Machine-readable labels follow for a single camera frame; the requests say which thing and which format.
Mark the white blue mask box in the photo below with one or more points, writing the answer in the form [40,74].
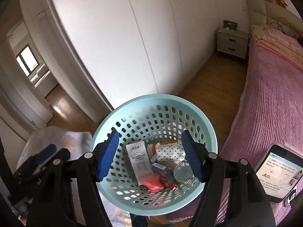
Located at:
[139,160]

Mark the pink bed cover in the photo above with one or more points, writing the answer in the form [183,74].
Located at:
[270,108]

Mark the black dotted white paper bag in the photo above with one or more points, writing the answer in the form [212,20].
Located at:
[172,152]

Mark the teal plastic laundry basket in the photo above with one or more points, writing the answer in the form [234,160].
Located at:
[157,120]

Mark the pink small packet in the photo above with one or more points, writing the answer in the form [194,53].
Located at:
[154,184]

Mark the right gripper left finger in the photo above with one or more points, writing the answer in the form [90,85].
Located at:
[53,204]

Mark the smartphone with lit screen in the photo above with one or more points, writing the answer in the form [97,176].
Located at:
[280,171]

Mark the red white paper cup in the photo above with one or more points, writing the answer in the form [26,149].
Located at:
[152,152]

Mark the beige bedside table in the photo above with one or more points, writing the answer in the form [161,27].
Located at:
[232,42]

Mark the colourful blue snack packet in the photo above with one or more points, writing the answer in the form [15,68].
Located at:
[160,169]

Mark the beige padded headboard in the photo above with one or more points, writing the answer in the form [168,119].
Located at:
[264,13]

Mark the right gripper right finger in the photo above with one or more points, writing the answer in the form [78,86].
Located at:
[248,203]

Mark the white wardrobe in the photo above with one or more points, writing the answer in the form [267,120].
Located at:
[132,48]

